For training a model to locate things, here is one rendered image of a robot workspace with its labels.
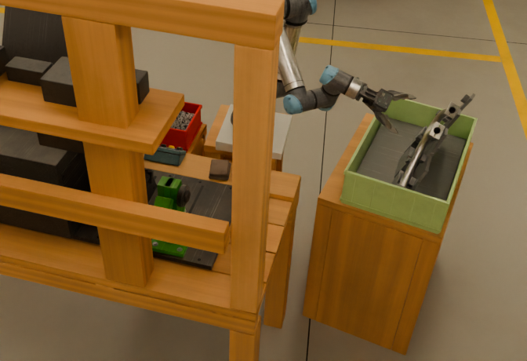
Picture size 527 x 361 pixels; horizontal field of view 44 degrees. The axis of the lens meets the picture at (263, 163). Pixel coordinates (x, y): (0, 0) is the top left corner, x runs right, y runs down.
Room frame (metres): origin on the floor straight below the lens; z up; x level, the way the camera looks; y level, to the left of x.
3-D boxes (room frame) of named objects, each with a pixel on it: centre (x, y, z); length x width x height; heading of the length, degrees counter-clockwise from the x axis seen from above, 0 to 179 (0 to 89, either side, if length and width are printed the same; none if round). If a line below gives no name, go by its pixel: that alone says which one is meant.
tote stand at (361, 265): (2.19, -0.60, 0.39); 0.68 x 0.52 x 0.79; 158
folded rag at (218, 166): (1.97, 0.17, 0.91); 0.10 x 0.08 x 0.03; 178
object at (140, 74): (1.52, 0.41, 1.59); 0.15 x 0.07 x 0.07; 78
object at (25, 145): (1.68, 0.79, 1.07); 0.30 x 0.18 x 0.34; 78
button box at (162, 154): (2.05, 0.40, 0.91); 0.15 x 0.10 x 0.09; 78
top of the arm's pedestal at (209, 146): (2.34, 0.08, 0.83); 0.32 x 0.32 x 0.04; 81
